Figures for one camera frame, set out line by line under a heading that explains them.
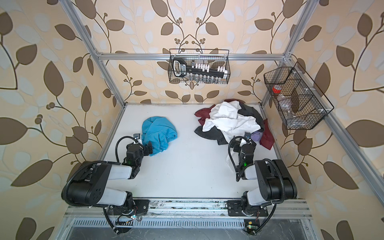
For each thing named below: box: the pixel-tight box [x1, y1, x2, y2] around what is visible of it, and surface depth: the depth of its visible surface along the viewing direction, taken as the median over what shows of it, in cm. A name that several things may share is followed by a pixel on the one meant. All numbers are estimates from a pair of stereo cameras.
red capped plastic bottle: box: [272, 84, 295, 115], surface depth 84 cm
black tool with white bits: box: [172, 57, 229, 78], surface depth 84 cm
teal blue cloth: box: [141, 116, 178, 157], surface depth 98 cm
